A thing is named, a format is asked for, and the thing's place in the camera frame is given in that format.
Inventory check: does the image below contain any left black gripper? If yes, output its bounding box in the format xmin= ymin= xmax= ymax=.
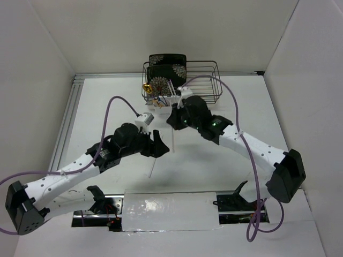
xmin=120 ymin=126 xmax=169 ymax=157

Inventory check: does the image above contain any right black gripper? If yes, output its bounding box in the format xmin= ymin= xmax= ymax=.
xmin=167 ymin=101 xmax=201 ymax=130

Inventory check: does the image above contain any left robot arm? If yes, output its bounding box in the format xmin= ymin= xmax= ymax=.
xmin=5 ymin=123 xmax=169 ymax=236

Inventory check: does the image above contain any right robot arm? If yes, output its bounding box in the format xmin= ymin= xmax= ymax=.
xmin=167 ymin=96 xmax=306 ymax=210

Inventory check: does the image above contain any white utensil caddy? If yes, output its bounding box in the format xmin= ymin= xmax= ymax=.
xmin=152 ymin=96 xmax=179 ymax=115

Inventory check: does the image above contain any front black floral plate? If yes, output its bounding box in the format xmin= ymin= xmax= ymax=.
xmin=147 ymin=65 xmax=187 ymax=97

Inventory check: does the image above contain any black floral plate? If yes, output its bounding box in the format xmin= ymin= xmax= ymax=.
xmin=148 ymin=54 xmax=187 ymax=79
xmin=147 ymin=65 xmax=187 ymax=97

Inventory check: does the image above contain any rear black floral plate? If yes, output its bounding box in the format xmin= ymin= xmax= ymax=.
xmin=148 ymin=54 xmax=187 ymax=79

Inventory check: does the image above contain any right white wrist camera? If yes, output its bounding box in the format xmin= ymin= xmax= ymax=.
xmin=177 ymin=86 xmax=193 ymax=109

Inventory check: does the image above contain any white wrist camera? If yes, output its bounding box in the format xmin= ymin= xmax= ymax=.
xmin=135 ymin=112 xmax=154 ymax=134
xmin=177 ymin=86 xmax=193 ymax=109

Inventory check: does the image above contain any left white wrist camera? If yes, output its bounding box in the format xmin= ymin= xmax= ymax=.
xmin=135 ymin=112 xmax=154 ymax=134

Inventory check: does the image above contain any wire dish rack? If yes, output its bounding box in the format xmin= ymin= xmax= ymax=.
xmin=140 ymin=61 xmax=222 ymax=104

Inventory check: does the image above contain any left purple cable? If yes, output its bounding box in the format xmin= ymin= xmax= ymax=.
xmin=0 ymin=95 xmax=140 ymax=236

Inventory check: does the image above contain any purple cable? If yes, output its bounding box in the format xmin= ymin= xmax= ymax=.
xmin=179 ymin=74 xmax=285 ymax=243
xmin=0 ymin=95 xmax=140 ymax=236

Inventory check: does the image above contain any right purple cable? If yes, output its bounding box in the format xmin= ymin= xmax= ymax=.
xmin=179 ymin=74 xmax=285 ymax=243

